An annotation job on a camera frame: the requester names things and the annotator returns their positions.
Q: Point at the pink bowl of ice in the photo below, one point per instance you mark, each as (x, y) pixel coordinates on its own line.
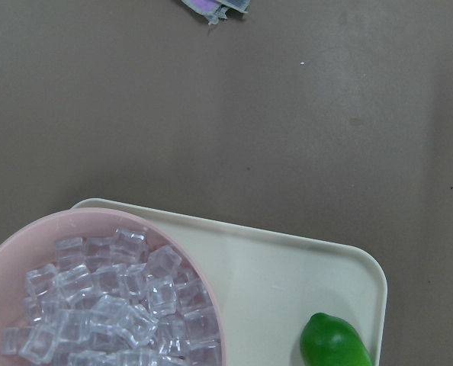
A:
(104, 287)

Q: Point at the beige plastic tray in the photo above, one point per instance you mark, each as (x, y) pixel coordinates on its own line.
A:
(269, 284)

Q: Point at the grey folded cloth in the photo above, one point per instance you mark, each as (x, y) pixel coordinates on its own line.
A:
(215, 10)

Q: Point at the green lime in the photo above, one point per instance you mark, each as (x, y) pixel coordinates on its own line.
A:
(330, 340)

